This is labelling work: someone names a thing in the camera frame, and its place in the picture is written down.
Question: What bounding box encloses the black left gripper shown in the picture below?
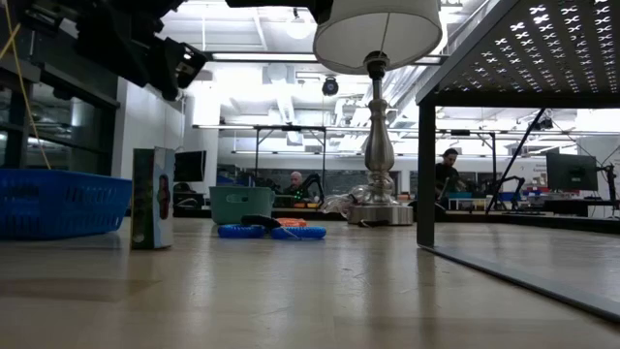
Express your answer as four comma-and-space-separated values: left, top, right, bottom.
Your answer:
79, 14, 209, 102

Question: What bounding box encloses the blue coil wristband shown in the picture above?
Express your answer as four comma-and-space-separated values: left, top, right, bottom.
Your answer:
216, 223, 267, 239
269, 225, 327, 241

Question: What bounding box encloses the silver table lamp white shade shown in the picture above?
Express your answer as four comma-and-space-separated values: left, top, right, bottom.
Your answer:
312, 0, 444, 227

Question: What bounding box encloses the black monitor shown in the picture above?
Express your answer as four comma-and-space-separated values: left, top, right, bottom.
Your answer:
545, 152, 600, 192
173, 149, 207, 183

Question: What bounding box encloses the green yellow crayon box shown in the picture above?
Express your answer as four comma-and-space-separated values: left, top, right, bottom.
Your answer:
129, 146, 177, 251

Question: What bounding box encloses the mint green plastic bin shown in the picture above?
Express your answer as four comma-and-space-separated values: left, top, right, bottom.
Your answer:
208, 185, 276, 226

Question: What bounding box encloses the person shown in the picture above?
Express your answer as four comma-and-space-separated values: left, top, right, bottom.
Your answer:
283, 171, 311, 204
434, 147, 469, 205

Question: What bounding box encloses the dark metal rack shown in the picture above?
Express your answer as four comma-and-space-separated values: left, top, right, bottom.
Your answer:
0, 57, 121, 171

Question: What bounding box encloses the blue plastic basket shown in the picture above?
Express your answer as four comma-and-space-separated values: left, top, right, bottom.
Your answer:
0, 167, 134, 242

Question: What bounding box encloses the grey perforated metal riser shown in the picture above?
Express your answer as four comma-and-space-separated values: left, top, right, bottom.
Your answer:
415, 0, 620, 324

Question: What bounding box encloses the thin black rod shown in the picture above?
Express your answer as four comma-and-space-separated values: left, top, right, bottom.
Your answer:
485, 108, 547, 215

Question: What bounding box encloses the black frame stand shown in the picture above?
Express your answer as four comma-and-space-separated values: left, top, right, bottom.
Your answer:
253, 124, 327, 190

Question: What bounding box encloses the yellow hanging cable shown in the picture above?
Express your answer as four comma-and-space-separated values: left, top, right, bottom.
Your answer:
0, 0, 53, 171

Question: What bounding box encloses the clear lamp power cord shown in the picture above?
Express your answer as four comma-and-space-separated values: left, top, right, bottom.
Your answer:
320, 183, 384, 215

